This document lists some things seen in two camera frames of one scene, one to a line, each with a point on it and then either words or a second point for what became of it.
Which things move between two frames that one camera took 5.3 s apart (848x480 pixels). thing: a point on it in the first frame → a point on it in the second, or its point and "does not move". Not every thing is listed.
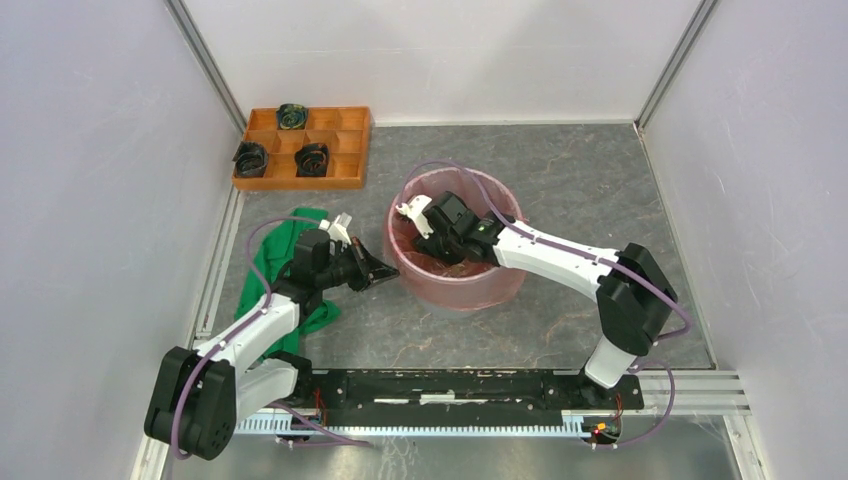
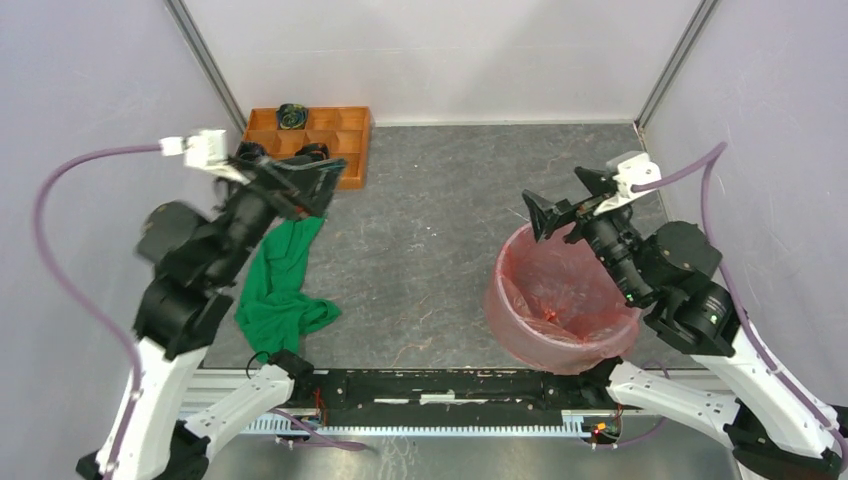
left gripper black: (376, 269) → (299, 188)
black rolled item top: (291, 116) does not move
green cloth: (276, 247) does not move
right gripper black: (428, 246) → (546, 216)
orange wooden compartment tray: (344, 129) does not move
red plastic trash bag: (428, 282) → (550, 306)
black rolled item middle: (312, 160) does not move
